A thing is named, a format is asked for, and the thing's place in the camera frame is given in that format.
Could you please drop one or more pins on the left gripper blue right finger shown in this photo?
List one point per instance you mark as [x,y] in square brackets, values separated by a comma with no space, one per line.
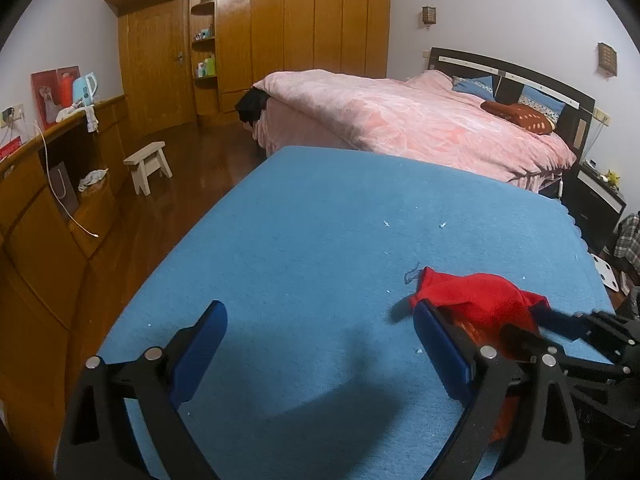
[449,350]

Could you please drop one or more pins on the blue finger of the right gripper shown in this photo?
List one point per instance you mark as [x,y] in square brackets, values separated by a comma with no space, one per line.
[570,327]

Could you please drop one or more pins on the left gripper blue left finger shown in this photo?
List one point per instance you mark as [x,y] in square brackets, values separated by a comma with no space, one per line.
[192,349]

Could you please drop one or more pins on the red cloth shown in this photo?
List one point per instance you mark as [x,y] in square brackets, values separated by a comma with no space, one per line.
[488,301]

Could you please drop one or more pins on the orange knitted cloth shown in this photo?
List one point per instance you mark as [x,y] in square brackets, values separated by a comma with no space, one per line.
[510,403]

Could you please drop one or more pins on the white bathroom scale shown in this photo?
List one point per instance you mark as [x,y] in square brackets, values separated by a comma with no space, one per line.
[606,273]

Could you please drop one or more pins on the plaid shirt on chair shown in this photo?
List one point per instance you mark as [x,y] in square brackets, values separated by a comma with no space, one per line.
[627,245]

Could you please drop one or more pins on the black nightstand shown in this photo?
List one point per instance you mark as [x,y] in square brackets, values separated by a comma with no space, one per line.
[595,205]

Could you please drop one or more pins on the blue table cloth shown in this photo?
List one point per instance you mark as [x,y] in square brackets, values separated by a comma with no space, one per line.
[320,374]

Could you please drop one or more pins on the yellow plush toy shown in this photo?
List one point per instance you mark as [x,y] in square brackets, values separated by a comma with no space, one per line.
[613,179]

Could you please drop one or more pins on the small white wooden stool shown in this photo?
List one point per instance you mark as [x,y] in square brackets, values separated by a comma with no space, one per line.
[145,162]

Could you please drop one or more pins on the wooden side cabinet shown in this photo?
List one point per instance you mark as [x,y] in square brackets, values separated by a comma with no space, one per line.
[43,263]

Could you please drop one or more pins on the brown dotted pillow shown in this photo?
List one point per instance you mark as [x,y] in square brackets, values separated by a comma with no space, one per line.
[521,115]

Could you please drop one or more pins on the right blue pillow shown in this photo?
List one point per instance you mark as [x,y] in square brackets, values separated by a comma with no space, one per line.
[550,107]

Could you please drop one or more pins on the blue pillow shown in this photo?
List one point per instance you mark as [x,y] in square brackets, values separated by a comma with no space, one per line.
[550,107]
[483,87]

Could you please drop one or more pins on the bed with pink duvet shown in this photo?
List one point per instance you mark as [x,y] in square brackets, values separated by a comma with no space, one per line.
[422,118]

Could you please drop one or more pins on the left blue pillow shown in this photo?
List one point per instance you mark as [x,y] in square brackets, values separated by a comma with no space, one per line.
[483,87]

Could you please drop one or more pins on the black garment on bed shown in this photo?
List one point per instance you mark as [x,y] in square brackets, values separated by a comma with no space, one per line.
[251,105]

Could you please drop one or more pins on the light blue electric kettle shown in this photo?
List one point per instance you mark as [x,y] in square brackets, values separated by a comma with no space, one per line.
[84,89]

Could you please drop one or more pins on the red framed picture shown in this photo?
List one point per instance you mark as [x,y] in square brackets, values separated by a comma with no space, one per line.
[53,91]

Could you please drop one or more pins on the wooden wardrobe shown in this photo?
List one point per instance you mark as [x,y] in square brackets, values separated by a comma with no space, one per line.
[190,61]

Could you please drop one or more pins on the right wall lamp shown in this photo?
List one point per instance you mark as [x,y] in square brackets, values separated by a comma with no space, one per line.
[607,59]

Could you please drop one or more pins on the wall lamp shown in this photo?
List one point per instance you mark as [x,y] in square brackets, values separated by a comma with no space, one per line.
[429,15]
[607,59]

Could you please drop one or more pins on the left wall lamp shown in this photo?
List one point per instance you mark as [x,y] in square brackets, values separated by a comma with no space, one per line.
[429,15]

